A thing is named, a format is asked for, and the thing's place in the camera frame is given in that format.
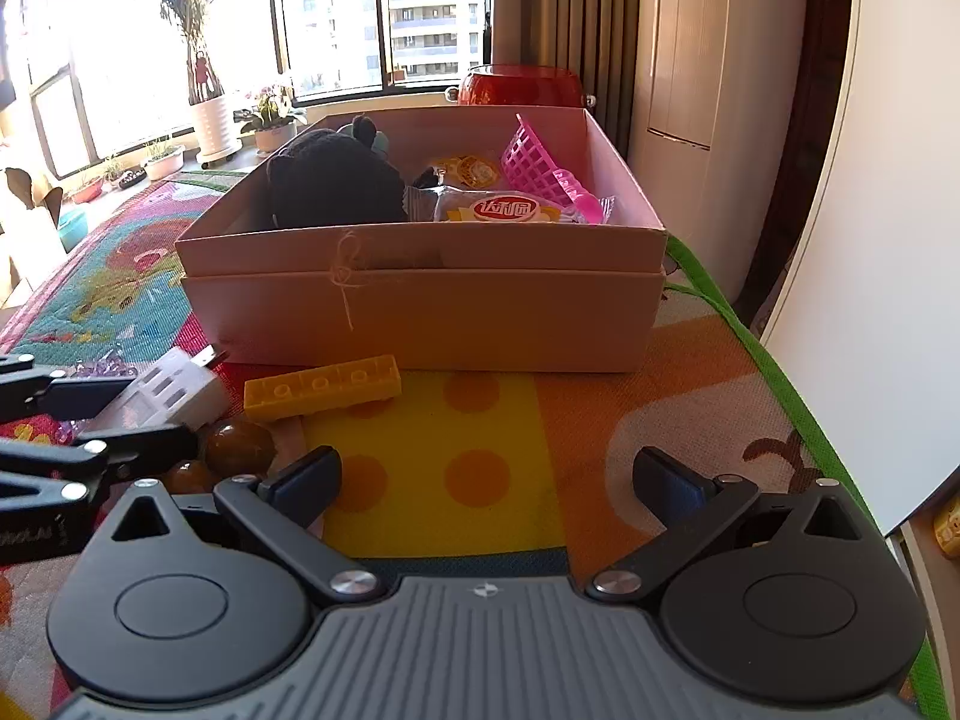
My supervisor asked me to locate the red label bread packet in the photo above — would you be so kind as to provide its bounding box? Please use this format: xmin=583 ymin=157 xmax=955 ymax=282
xmin=405 ymin=186 xmax=616 ymax=226

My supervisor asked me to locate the flowering potted plant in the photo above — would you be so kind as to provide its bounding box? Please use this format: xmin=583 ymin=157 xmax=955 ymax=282
xmin=238 ymin=82 xmax=308 ymax=155

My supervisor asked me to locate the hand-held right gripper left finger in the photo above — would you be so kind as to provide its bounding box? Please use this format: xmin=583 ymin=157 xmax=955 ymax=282
xmin=111 ymin=445 xmax=380 ymax=605

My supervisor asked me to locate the pink plastic toy basket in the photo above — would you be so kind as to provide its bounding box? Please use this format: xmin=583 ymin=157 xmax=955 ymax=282
xmin=501 ymin=114 xmax=605 ymax=224

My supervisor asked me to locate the red pot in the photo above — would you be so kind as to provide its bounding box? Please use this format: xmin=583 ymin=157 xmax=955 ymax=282
xmin=446 ymin=64 xmax=597 ymax=110

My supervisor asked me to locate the brown curtain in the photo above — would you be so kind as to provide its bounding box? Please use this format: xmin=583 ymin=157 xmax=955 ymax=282
xmin=491 ymin=0 xmax=661 ymax=158

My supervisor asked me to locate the brown toy ball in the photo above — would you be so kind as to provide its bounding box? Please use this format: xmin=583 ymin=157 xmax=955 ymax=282
xmin=163 ymin=459 xmax=218 ymax=496
xmin=204 ymin=420 xmax=277 ymax=475

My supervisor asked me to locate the pink cardboard box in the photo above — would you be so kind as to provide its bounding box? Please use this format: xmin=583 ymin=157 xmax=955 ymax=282
xmin=174 ymin=106 xmax=668 ymax=374

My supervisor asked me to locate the beige chair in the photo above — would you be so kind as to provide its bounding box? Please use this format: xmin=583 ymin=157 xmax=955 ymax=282
xmin=0 ymin=169 xmax=68 ymax=308

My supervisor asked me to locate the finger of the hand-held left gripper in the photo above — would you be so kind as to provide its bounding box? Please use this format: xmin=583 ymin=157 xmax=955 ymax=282
xmin=0 ymin=354 xmax=137 ymax=423
xmin=0 ymin=424 xmax=200 ymax=503

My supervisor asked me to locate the white toy block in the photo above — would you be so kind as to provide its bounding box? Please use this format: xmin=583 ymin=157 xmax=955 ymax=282
xmin=97 ymin=347 xmax=230 ymax=432

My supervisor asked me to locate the dark red wooden frame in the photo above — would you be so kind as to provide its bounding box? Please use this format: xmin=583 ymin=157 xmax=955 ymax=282
xmin=739 ymin=0 xmax=860 ymax=331

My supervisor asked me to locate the white panel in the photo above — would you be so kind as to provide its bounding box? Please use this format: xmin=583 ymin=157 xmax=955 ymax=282
xmin=757 ymin=0 xmax=960 ymax=541

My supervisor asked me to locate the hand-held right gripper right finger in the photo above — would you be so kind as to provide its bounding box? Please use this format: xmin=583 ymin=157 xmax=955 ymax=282
xmin=586 ymin=446 xmax=867 ymax=601

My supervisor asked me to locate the yellow toy brick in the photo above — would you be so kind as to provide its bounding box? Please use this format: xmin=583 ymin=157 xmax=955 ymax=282
xmin=244 ymin=355 xmax=402 ymax=422

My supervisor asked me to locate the colourful printed play mat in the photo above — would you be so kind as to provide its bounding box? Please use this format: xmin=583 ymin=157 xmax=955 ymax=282
xmin=0 ymin=172 xmax=960 ymax=720

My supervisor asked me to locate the purple bead string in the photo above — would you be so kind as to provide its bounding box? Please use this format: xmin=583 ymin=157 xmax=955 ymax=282
xmin=45 ymin=349 xmax=140 ymax=447

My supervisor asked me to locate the yellow toy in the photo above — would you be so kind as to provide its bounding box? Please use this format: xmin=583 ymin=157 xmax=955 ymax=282
xmin=934 ymin=502 xmax=960 ymax=560

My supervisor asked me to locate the white bowl planter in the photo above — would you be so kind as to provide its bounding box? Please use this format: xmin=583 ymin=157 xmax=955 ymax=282
xmin=141 ymin=136 xmax=186 ymax=181

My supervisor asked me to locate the black framed window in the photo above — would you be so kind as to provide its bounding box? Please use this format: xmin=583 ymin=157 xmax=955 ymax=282
xmin=0 ymin=0 xmax=496 ymax=175

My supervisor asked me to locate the dark grey plush toy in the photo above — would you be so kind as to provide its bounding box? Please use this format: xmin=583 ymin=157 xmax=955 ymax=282
xmin=264 ymin=114 xmax=410 ymax=230

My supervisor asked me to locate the tall plant in white pot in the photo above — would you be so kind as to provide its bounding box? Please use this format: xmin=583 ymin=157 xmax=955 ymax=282
xmin=131 ymin=0 xmax=242 ymax=166

